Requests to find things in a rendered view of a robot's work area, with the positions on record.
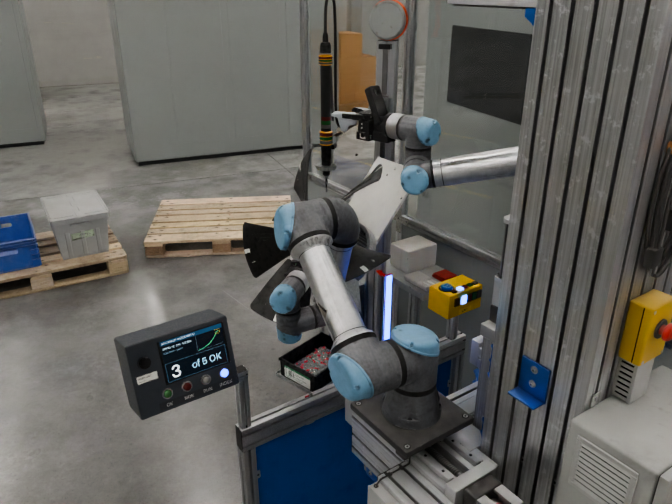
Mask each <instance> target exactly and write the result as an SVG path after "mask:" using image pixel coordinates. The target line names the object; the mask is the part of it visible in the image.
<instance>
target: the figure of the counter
mask: <svg viewBox="0 0 672 504"><path fill-rule="evenodd" d="M164 366H165V370H166V375H167V380H168V383H171V382H174V381H177V380H180V379H182V378H185V377H188V375H187V370H186V365H185V360H184V358H181V359H178V360H176V361H173V362H170V363H167V364H164Z"/></svg>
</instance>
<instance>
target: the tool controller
mask: <svg viewBox="0 0 672 504"><path fill-rule="evenodd" d="M114 343H115V347H116V351H117V355H118V359H119V364H120V368H121V372H122V376H123V381H124V385H125V389H126V393H127V397H128V402H129V406H130V407H131V408H132V410H133V411H134V412H135V413H136V414H137V415H138V416H139V418H140V419H141V420H145V419H147V418H150V417H152V416H155V415H158V414H160V413H163V412H166V411H168V410H171V409H173V408H176V407H179V406H181V405H184V404H186V403H189V402H192V401H194V400H197V399H199V398H202V397H205V396H207V395H210V394H213V393H215V392H218V391H220V390H223V389H226V388H228V387H231V386H233V385H236V384H238V383H239V379H238V374H237V369H236V364H235V359H234V354H233V349H232V343H231V338H230V333H229V328H228V323H227V318H226V316H225V315H223V314H221V313H219V312H217V311H215V310H212V309H207V310H203V311H200V312H197V313H193V314H190V315H187V316H184V317H180V318H177V319H174V320H170V321H167V322H164V323H161V324H157V325H154V326H151V327H147V328H144V329H141V330H137V331H134V332H131V333H128V334H124V335H121V336H118V337H115V338H114ZM181 358H184V360H185V365H186V370H187V375H188V377H185V378H182V379H180V380H177V381H174V382H171V383H168V380H167V375H166V370H165V366H164V364H167V363H170V362H173V361H176V360H178V359H181ZM224 367H225V368H227V369H228V370H229V375H228V376H227V377H226V378H222V377H220V376H219V371H220V370H221V369H222V368H224ZM205 374H208V375H210V377H211V381H210V383H209V384H207V385H204V384H202V383H201V377H202V376H203V375H205ZM185 381H190V382H191V383H192V389H191V390H190V391H188V392H185V391H183V390H182V384H183V383H184V382H185ZM166 388H170V389H172V391H173V395H172V397H171V398H169V399H165V398H163V397H162V392H163V390H164V389H166Z"/></svg>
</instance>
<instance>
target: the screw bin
mask: <svg viewBox="0 0 672 504"><path fill-rule="evenodd" d="M320 346H325V347H326V348H328V349H330V350H331V348H332V346H333V340H332V338H331V336H329V335H327V334H325V333H323V332H320V333H319V334H317V335H315V336H314V337H312V338H311V339H309V340H307V341H306V342H304V343H302V344H301V345H299V346H297V347H296V348H294V349H292V350H291V351H289V352H287V353H286V354H284V355H283V356H281V357H279V358H278V359H279V361H280V364H281V375H283V376H284V377H286V378H288V379H290V380H292V381H293V382H295V383H297V384H299V385H301V386H303V387H304V388H306V389H308V390H310V391H312V392H313V391H316V390H318V389H320V388H323V387H324V386H326V385H327V384H329V383H330V382H331V381H332V379H331V377H330V370H329V369H328V367H327V368H326V369H324V370H323V371H321V372H320V373H318V374H317V375H313V374H311V373H309V372H307V371H305V370H303V369H302V368H300V367H298V366H296V365H294V364H293V363H295V362H297V361H298V360H300V359H301V358H303V357H305V356H306V355H308V354H309V353H311V352H313V351H314V350H315V348H316V349H317V348H319V347H320Z"/></svg>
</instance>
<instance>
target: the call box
mask: <svg viewBox="0 0 672 504"><path fill-rule="evenodd" d="M473 281H474V280H472V279H470V278H468V277H466V276H464V275H459V276H456V277H453V278H451V279H448V280H445V281H442V282H439V283H437V284H434V285H431V286H430V287H429V301H428V308H429V309H430V310H432V311H434V312H435V313H437V314H439V315H440V316H442V317H444V318H445V319H451V318H453V317H456V316H458V315H461V314H463V313H466V312H468V311H471V310H473V309H476V308H478V307H480V302H481V297H480V298H478V299H475V300H471V301H470V302H466V303H465V304H461V298H462V296H464V295H467V294H469V293H472V292H475V291H477V290H480V289H482V284H480V283H478V284H477V285H473V286H471V287H468V288H466V289H463V290H461V291H459V290H458V289H456V288H457V287H459V286H462V285H466V284H467V283H471V282H473ZM444 283H448V284H451V285H452V286H453V289H454V290H456V291H457V293H455V294H453V293H451V292H450V291H445V290H442V289H441V285H442V284H444ZM453 289H452V290H453ZM456 298H460V305H459V306H457V307H454V300H455V299H456Z"/></svg>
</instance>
